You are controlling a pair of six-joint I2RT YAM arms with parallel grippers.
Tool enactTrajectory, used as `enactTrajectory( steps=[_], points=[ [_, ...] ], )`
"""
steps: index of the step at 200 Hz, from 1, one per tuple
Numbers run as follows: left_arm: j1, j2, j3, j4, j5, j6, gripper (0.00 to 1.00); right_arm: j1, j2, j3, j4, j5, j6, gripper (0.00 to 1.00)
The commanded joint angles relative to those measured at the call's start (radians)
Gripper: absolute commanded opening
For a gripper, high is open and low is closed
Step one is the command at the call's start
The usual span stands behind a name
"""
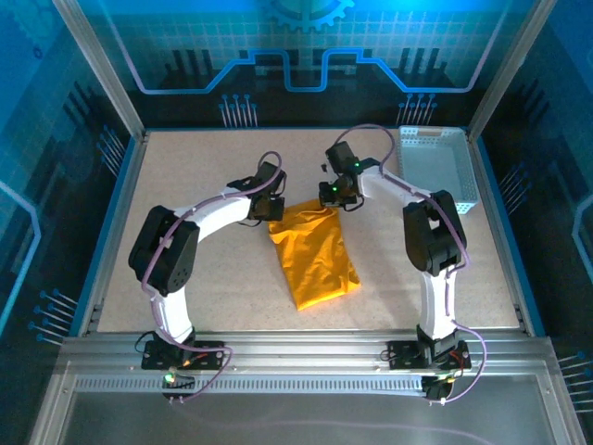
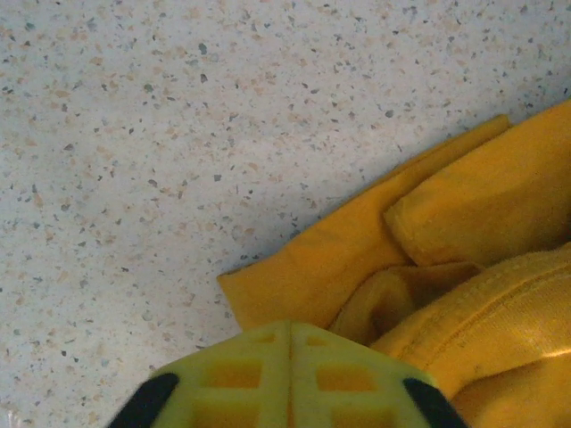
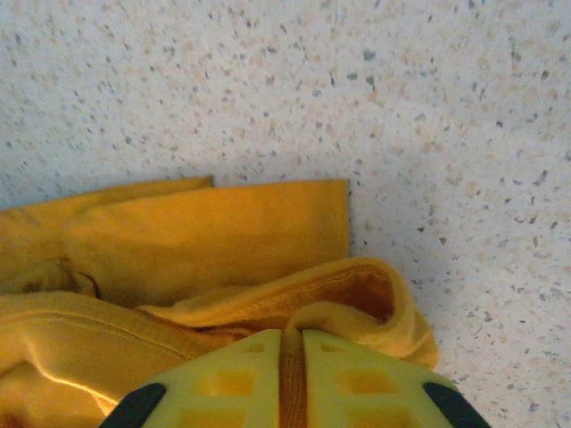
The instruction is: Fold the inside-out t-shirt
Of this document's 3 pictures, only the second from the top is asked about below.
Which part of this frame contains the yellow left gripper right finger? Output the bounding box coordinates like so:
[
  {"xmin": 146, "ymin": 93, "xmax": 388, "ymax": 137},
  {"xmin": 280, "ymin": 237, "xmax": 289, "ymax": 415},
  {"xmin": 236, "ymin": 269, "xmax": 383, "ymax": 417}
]
[{"xmin": 289, "ymin": 321, "xmax": 468, "ymax": 428}]

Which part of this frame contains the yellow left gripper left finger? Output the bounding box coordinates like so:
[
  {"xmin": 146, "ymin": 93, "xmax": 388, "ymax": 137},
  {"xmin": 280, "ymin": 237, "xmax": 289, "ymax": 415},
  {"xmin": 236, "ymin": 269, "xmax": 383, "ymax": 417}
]
[{"xmin": 106, "ymin": 320, "xmax": 292, "ymax": 428}]

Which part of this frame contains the yellow t-shirt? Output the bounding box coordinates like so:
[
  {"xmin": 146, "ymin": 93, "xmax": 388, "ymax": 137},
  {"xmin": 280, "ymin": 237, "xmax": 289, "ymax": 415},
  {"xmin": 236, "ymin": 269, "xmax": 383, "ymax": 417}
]
[{"xmin": 217, "ymin": 98, "xmax": 571, "ymax": 428}]

